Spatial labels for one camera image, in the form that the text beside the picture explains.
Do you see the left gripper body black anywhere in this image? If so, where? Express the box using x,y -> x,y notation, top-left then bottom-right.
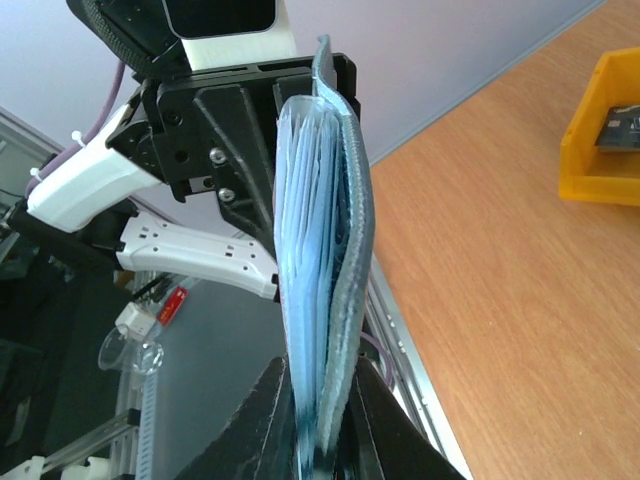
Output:
104,52 -> 362,203

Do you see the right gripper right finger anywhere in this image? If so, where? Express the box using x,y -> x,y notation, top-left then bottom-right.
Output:
344,357 -> 463,480

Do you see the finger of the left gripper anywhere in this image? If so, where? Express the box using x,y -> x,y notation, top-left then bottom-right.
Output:
194,85 -> 274,245

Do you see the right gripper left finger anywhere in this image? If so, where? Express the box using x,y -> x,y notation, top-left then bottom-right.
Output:
177,357 -> 295,480

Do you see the teal leather card holder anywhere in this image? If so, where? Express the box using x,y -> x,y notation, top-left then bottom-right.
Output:
274,35 -> 375,479

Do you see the grey credit card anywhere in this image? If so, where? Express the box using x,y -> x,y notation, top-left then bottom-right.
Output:
595,104 -> 639,151

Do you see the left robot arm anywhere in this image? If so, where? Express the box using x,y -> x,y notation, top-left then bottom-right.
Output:
8,1 -> 374,300

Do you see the red item on floor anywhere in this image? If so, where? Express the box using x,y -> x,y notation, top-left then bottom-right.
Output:
156,286 -> 188,327

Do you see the clear plastic cup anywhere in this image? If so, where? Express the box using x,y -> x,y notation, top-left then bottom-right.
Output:
98,327 -> 164,375

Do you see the white connector block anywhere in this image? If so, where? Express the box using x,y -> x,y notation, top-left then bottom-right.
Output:
115,302 -> 156,342

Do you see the yellow three-compartment bin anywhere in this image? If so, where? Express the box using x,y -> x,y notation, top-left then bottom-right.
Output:
559,47 -> 639,206

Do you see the aluminium rail frame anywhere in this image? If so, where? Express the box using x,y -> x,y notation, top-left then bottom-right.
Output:
366,259 -> 473,479

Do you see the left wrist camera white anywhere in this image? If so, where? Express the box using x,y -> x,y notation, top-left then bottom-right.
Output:
163,0 -> 297,71

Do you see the grey slotted cable duct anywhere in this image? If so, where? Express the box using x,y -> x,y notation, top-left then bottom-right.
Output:
135,371 -> 159,480

